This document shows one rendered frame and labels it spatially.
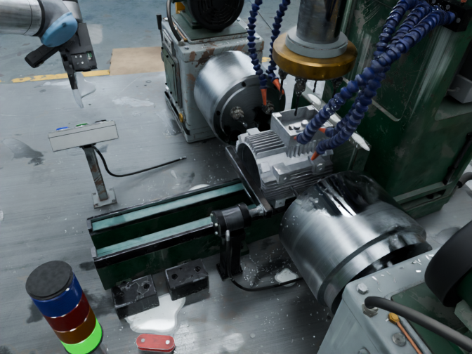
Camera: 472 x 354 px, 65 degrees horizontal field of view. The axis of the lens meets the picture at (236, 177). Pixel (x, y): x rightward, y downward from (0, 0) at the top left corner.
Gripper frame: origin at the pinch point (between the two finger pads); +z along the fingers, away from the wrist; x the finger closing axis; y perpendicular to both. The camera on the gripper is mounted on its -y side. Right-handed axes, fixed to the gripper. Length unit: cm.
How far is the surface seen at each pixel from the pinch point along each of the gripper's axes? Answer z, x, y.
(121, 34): -83, 330, 48
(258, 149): 19, -27, 38
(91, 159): 15.6, 2.3, -0.6
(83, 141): 10.0, -3.5, -1.0
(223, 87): 2.8, -7.9, 38.7
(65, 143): 9.6, -3.5, -5.5
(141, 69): -31, 224, 47
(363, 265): 38, -60, 40
